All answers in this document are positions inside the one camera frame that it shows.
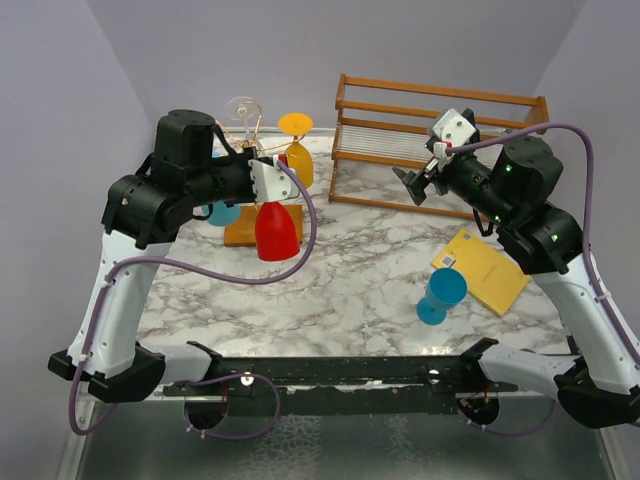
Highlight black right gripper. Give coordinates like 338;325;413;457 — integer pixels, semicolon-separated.
394;147;515;227

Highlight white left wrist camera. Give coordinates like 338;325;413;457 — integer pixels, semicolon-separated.
248;154;299;203

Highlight yellow plastic goblet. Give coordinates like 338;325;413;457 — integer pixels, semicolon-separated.
278;112;314;188

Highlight yellow book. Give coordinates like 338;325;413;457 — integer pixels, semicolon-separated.
431;229;531;316

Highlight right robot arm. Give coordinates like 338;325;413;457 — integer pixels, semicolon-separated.
393;129;639;429

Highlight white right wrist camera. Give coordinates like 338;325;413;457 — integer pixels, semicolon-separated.
425;108;476;160

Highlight red plastic goblet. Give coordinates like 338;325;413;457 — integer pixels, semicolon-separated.
254;201;300;262

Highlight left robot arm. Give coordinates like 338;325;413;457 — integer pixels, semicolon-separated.
48;110;257;404

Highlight wooden shelf rack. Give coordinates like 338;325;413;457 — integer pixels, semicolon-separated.
328;74;549;221

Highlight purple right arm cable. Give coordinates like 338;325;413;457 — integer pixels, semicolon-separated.
444;120;640;437

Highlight black mounting rail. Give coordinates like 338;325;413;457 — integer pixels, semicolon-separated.
162;355;521;417

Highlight wooden base of glass rack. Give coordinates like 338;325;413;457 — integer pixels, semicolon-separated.
223;204;304;247

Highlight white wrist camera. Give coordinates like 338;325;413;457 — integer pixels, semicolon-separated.
425;108;476;160
248;154;299;203

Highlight blue plastic goblet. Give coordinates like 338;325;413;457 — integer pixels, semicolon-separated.
202;202;241;227
416;268;468;326

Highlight clear smooth wine glass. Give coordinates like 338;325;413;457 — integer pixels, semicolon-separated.
226;96;263;151

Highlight gold wire glass rack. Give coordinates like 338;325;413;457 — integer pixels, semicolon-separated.
216;96;313;167

